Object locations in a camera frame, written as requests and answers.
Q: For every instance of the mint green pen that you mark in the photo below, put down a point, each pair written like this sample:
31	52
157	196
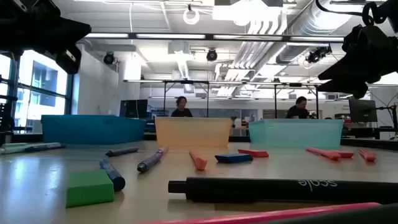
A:
12	150

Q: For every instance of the black computer monitor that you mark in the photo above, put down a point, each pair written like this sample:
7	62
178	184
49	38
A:
362	110
133	109

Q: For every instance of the red eraser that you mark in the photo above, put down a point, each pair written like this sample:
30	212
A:
255	153
346	154

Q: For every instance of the green eraser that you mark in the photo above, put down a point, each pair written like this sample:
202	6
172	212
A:
90	188

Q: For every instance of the black workstation frame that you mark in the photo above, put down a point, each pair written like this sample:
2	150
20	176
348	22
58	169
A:
207	99
275	102

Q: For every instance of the blue plastic bin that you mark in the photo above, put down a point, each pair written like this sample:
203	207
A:
93	129

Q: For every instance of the pink pencil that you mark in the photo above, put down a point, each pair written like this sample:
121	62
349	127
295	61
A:
280	214
199	161
368	155
323	153

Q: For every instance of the black pen with white print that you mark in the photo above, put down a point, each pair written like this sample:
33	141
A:
264	189

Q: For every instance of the orange translucent plastic bin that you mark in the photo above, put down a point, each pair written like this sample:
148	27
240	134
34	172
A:
192	132

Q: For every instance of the plain black pen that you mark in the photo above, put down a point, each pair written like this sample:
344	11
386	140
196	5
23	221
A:
357	216

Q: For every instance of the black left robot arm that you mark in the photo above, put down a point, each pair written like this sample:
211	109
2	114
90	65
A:
9	25

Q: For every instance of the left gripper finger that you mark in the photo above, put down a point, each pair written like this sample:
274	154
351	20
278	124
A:
68	34

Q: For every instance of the purple pen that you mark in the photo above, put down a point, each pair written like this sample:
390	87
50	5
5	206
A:
150	161

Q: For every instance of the black equipment rack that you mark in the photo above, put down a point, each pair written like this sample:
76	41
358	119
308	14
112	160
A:
6	118

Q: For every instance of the person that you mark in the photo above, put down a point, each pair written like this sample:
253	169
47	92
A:
297	112
181	112

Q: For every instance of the teal translucent plastic bin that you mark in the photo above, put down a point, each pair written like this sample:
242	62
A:
295	133

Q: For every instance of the blue eraser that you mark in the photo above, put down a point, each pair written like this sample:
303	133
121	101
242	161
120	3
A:
233	158

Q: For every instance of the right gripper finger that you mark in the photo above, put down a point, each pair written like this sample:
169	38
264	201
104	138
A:
351	88
354	71

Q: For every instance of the black overhead rig bar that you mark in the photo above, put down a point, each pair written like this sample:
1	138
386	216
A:
211	37

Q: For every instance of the small potted plant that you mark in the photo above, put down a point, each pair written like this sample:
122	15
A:
233	120

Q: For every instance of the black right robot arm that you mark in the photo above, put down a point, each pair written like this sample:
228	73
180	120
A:
393	15

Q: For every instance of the black ceiling camera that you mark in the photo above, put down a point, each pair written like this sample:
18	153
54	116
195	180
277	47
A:
109	58
211	55
317	55

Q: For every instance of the blue crayon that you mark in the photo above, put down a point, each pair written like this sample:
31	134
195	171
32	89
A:
113	175
121	151
46	147

